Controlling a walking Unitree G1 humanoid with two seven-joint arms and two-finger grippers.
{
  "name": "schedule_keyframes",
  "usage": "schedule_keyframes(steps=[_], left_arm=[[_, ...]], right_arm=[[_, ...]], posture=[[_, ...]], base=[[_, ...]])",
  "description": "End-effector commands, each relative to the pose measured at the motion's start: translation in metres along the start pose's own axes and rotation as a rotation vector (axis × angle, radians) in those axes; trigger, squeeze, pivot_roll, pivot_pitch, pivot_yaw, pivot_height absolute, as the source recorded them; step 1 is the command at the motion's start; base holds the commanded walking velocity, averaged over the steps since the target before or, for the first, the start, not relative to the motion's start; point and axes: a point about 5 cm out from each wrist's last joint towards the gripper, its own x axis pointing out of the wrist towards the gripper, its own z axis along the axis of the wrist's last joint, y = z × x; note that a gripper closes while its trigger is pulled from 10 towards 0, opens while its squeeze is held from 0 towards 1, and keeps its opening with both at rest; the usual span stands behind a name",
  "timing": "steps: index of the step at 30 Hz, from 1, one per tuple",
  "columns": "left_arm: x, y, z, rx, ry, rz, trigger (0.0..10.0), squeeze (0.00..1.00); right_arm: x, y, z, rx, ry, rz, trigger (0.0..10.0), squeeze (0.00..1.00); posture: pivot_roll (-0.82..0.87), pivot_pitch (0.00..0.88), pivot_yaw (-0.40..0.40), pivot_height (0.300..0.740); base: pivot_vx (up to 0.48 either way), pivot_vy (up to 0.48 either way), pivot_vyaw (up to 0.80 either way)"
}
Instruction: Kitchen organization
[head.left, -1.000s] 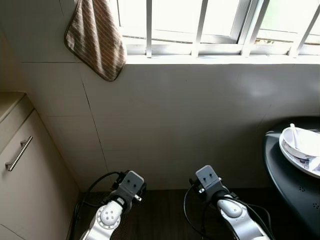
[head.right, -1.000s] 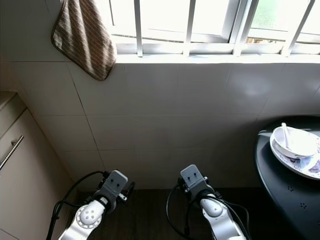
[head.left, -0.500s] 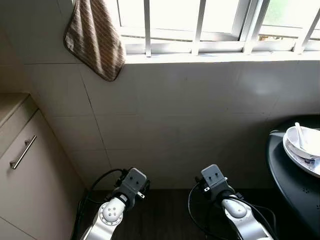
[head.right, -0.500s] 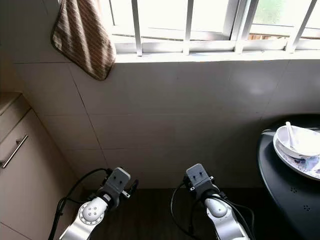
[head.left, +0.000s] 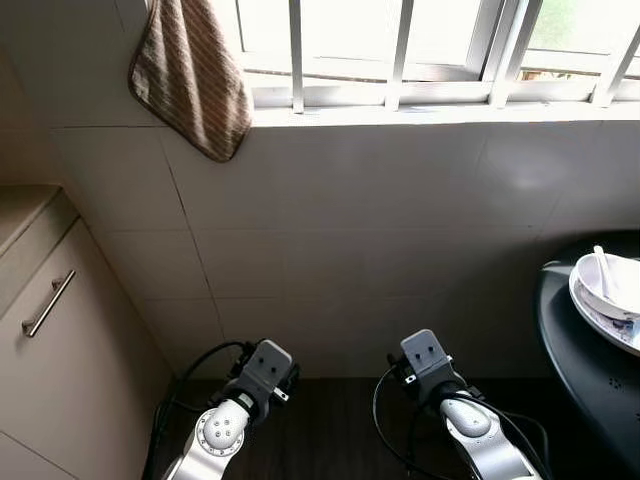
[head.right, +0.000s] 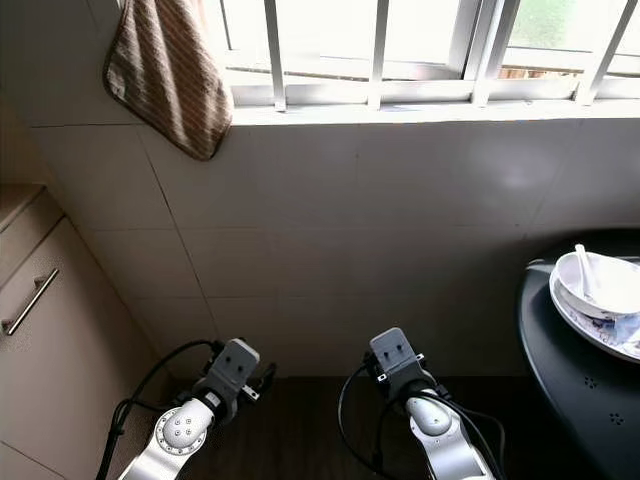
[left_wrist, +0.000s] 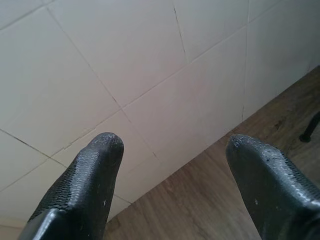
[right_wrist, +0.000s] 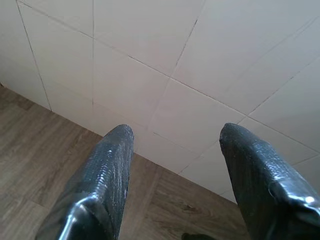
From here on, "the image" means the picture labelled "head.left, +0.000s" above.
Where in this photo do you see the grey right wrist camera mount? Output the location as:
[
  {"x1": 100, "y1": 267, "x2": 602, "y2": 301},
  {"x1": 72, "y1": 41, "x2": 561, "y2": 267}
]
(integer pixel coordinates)
[{"x1": 400, "y1": 329, "x2": 451, "y2": 386}]

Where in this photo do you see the white floral ceramic plate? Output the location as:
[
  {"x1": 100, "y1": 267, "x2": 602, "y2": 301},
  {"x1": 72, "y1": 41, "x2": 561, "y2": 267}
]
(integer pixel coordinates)
[{"x1": 569, "y1": 258, "x2": 640, "y2": 357}]

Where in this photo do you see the silver cabinet bar handle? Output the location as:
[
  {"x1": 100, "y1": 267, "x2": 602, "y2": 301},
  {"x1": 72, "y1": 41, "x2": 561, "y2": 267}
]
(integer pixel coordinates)
[{"x1": 21, "y1": 267, "x2": 78, "y2": 339}]

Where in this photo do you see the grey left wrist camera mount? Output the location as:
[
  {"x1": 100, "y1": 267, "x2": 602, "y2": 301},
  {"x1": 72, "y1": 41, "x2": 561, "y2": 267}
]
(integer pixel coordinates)
[{"x1": 240, "y1": 340, "x2": 294, "y2": 401}]

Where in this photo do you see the round black metal table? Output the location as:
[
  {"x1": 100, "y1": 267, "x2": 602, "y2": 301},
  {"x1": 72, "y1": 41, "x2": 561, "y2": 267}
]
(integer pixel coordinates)
[{"x1": 536, "y1": 232, "x2": 640, "y2": 476}]

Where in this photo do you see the brown striped hanging towel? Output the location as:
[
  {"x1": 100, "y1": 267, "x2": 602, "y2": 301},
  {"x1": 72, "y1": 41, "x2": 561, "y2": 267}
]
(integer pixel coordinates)
[{"x1": 127, "y1": 0, "x2": 254, "y2": 164}]

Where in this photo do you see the white ceramic spoon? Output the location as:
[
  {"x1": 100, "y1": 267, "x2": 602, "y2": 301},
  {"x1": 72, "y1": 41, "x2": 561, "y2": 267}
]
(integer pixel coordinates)
[{"x1": 592, "y1": 244, "x2": 618, "y2": 303}]

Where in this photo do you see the white ceramic bowl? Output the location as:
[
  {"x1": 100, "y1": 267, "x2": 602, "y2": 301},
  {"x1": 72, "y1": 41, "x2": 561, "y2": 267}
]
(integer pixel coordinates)
[{"x1": 574, "y1": 252, "x2": 640, "y2": 323}]

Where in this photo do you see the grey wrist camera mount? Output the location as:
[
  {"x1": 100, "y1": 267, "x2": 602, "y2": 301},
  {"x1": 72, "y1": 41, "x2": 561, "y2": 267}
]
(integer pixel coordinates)
[
  {"x1": 400, "y1": 329, "x2": 451, "y2": 386},
  {"x1": 240, "y1": 340, "x2": 294, "y2": 401}
]

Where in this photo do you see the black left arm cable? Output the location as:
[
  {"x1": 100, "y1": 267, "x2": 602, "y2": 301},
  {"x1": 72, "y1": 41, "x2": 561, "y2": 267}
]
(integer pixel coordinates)
[{"x1": 145, "y1": 340, "x2": 251, "y2": 480}]

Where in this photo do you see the white barred window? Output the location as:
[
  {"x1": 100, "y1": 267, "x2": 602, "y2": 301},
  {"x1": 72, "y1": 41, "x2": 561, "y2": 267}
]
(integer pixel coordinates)
[{"x1": 235, "y1": 0, "x2": 640, "y2": 111}]

